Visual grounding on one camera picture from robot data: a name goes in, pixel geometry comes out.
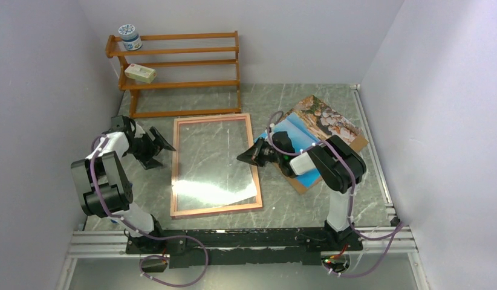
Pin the wooden three-tier shelf rack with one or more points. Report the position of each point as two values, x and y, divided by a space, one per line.
182 61

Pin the white blue-lidded jar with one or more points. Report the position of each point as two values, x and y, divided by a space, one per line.
130 37

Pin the blue seascape photo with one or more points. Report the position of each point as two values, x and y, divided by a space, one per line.
312 121

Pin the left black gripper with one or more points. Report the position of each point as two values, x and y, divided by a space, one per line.
151 163

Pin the clear glass pane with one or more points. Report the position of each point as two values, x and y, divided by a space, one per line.
212 168

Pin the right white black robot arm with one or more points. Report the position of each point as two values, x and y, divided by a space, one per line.
332 160

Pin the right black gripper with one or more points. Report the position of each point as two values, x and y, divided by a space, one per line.
250 156

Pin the small white carton box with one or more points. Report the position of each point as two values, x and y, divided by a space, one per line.
140 73

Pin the brown cardboard backing board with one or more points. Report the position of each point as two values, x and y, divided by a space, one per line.
352 140

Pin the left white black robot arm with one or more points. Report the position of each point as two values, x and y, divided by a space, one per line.
101 183

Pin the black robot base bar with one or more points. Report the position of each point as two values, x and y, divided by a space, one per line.
185 248

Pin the aluminium rail frame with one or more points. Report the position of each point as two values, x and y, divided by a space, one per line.
373 203

